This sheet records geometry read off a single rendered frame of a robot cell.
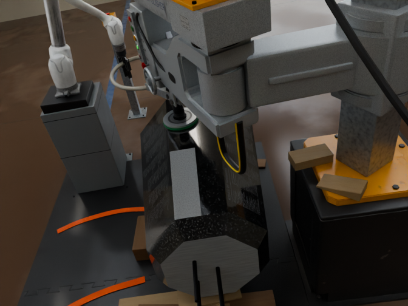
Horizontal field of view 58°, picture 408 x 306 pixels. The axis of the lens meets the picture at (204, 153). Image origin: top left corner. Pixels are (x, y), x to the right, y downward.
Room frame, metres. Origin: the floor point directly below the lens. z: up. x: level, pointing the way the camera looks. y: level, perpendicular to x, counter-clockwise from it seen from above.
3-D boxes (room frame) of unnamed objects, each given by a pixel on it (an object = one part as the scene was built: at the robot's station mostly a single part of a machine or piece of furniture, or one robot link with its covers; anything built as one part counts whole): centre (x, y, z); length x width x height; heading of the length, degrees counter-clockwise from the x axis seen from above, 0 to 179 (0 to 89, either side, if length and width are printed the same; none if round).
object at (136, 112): (3.56, 0.64, 0.54); 0.20 x 0.20 x 1.09; 86
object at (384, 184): (1.35, -0.78, 0.76); 0.49 x 0.49 x 0.05; 86
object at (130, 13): (1.98, 0.24, 1.37); 0.08 x 0.03 x 0.28; 21
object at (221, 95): (1.34, -0.13, 1.34); 0.19 x 0.19 x 0.20
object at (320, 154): (1.42, -0.53, 0.81); 0.20 x 0.10 x 0.05; 94
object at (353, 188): (1.19, -0.60, 0.80); 0.20 x 0.10 x 0.05; 48
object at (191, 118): (1.96, 0.10, 0.84); 0.21 x 0.21 x 0.01
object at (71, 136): (2.60, 0.91, 0.40); 0.50 x 0.50 x 0.80; 0
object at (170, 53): (1.58, -0.02, 1.30); 0.74 x 0.23 x 0.49; 21
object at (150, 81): (1.80, 0.18, 1.20); 0.15 x 0.10 x 0.15; 21
